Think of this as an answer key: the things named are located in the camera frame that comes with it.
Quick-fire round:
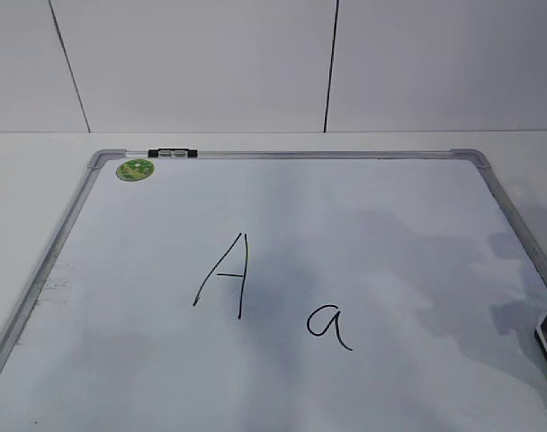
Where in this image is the white board with aluminium frame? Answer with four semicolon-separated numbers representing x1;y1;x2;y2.
0;150;547;431

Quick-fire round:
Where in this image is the black marker pen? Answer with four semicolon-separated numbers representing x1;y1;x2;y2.
125;148;198;158

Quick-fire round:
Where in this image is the round green magnet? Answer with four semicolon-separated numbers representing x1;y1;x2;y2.
116;159;155;183

